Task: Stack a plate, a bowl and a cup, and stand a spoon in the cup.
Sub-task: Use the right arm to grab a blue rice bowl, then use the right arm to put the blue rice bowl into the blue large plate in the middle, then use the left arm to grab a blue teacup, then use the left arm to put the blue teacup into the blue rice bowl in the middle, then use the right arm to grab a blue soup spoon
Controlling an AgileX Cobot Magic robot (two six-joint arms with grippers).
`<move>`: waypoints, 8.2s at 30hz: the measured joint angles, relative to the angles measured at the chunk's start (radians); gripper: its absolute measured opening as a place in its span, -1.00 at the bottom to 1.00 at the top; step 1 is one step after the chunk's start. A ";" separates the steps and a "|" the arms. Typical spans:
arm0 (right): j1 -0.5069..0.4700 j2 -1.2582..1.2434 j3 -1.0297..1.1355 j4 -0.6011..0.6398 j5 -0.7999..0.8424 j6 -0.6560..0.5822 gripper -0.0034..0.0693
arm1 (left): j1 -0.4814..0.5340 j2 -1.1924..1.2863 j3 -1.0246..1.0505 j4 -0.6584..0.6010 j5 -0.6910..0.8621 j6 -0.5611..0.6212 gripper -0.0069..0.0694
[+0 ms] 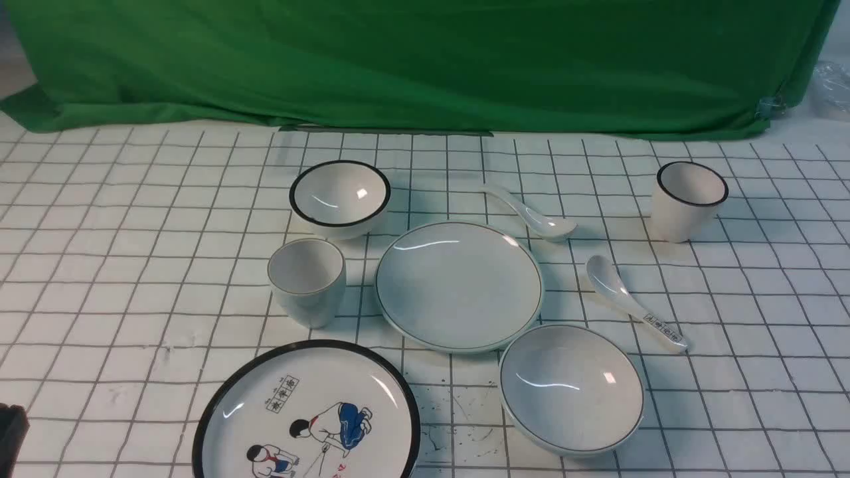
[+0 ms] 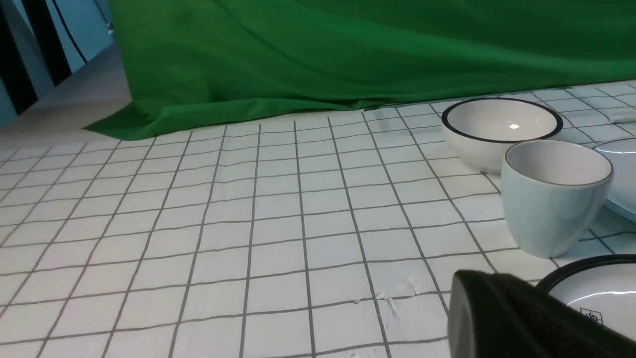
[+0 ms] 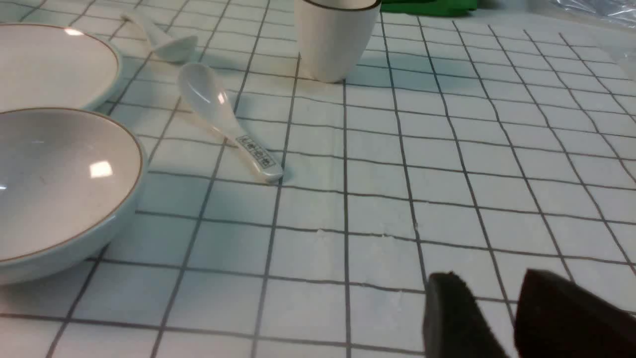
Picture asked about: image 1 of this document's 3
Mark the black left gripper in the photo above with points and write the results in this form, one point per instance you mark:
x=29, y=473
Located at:
x=14, y=428

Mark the pale blue cup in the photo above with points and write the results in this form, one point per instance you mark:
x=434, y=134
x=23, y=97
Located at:
x=308, y=279

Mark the pale blue bowl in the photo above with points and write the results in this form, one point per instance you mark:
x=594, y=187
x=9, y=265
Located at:
x=570, y=390

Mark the plain white ceramic spoon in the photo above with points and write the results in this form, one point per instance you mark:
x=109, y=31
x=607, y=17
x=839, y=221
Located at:
x=552, y=229

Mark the white plate with cartoon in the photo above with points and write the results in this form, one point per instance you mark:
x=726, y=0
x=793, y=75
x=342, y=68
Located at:
x=314, y=408

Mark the white bowl black rim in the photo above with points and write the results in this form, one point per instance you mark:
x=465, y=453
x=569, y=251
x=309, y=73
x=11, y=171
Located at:
x=341, y=199

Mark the pale blue flat plate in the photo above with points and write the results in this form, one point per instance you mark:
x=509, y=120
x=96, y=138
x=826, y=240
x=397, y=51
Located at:
x=459, y=287

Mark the white spoon with characters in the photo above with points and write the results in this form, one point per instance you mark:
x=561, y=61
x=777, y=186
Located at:
x=606, y=282

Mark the white cup black rim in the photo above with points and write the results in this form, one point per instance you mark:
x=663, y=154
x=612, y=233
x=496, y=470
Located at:
x=686, y=195

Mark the green backdrop cloth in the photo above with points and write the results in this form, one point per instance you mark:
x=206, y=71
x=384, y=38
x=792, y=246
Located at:
x=658, y=70

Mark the blue binder clip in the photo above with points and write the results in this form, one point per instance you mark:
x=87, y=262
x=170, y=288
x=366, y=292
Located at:
x=771, y=108

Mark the clear plastic bag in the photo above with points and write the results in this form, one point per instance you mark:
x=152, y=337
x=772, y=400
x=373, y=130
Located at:
x=830, y=89

